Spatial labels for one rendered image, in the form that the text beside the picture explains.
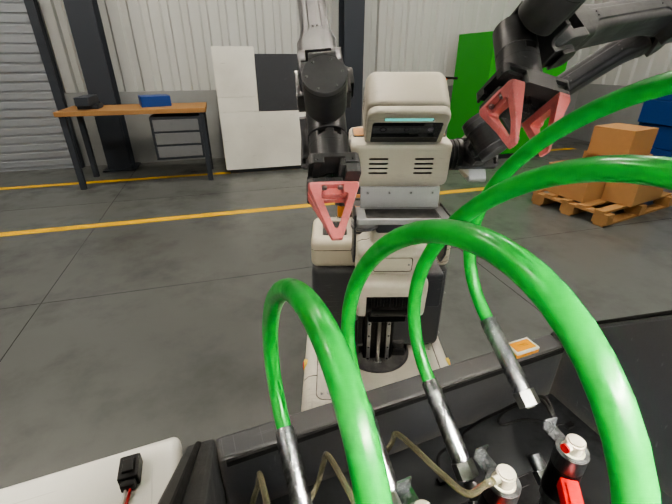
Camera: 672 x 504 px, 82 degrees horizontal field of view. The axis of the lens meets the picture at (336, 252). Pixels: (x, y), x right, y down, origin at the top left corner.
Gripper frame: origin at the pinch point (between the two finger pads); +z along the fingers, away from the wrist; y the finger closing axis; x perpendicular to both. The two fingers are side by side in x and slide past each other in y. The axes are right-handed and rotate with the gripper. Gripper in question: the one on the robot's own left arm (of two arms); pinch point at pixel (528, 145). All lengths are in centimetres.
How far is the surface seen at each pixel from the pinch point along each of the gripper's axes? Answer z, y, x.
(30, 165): -238, -326, 545
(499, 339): 25.2, -6.3, 1.0
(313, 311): 27.4, -31.0, -17.4
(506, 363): 27.7, -5.9, 0.8
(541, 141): 10.5, -11.5, -12.7
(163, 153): -224, -134, 417
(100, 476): 42, -46, 22
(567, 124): 10.7, -11.5, -15.2
